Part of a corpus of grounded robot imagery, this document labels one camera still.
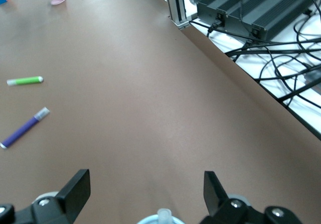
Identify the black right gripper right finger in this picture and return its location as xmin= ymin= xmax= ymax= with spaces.
xmin=199 ymin=170 xmax=308 ymax=224

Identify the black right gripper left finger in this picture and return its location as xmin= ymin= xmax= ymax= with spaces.
xmin=0 ymin=168 xmax=91 ymax=224

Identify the blue marker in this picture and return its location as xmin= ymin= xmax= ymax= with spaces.
xmin=156 ymin=208 xmax=174 ymax=224

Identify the translucent blue plastic cup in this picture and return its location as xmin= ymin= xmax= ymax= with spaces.
xmin=136 ymin=214 xmax=187 ymax=224

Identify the purple marker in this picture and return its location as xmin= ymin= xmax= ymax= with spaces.
xmin=0 ymin=106 xmax=51 ymax=150

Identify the brown paper table cover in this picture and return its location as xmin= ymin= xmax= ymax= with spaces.
xmin=0 ymin=0 xmax=321 ymax=224

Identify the green marker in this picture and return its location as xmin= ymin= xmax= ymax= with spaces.
xmin=6 ymin=75 xmax=44 ymax=87

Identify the black ribbed power box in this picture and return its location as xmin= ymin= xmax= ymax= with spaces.
xmin=216 ymin=0 xmax=301 ymax=33
xmin=195 ymin=0 xmax=254 ymax=26
xmin=251 ymin=0 xmax=321 ymax=42

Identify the aluminium frame post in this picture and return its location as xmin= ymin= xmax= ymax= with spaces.
xmin=163 ymin=0 xmax=193 ymax=31

